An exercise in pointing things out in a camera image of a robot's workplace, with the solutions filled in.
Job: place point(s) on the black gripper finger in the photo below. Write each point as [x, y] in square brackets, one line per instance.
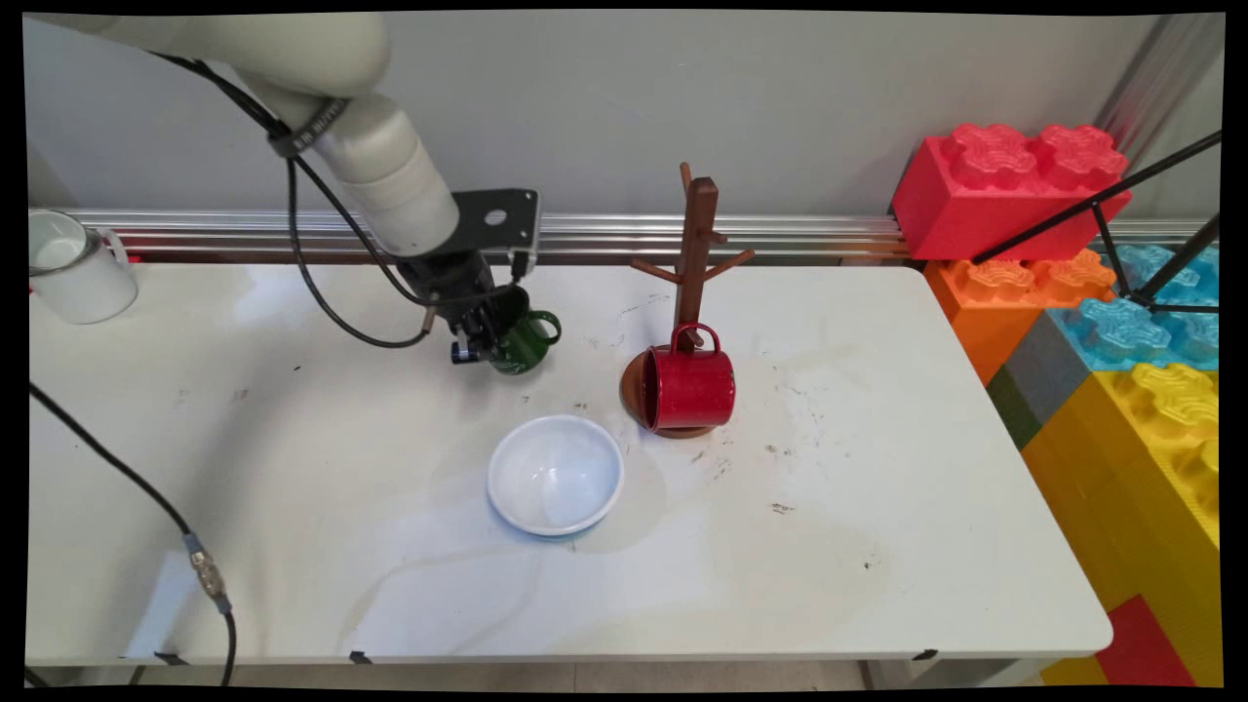
[470, 341]
[507, 312]

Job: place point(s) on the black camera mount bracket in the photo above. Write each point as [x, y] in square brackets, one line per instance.
[487, 219]

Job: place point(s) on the large yellow toy block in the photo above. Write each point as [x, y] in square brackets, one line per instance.
[1121, 487]

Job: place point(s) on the white enamel mug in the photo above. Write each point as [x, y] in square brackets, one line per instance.
[83, 288]

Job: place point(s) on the aluminium corner post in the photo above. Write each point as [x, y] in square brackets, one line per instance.
[1160, 78]

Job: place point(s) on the black tripod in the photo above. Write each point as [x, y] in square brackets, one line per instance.
[1102, 203]

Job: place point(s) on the large green toy block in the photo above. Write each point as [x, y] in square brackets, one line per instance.
[1014, 409]

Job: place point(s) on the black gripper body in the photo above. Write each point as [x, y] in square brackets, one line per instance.
[448, 283]

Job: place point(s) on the brown wooden mug tree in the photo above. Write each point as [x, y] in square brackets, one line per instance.
[697, 234]

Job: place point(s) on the green enamel mug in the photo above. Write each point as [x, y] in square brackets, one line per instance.
[522, 351]

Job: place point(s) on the large orange toy block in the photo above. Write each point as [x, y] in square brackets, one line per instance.
[985, 322]

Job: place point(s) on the white bowl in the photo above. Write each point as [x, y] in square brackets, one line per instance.
[556, 478]

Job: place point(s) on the large red toy block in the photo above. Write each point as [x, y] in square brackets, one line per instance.
[975, 195]

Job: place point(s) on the red enamel mug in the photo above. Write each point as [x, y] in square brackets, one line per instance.
[692, 385]

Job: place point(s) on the aluminium wall rail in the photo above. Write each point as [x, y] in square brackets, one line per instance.
[799, 234]

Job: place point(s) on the large blue toy block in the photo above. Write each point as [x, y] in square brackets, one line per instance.
[1185, 278]
[1121, 336]

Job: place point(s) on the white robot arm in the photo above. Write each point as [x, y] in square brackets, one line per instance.
[370, 166]

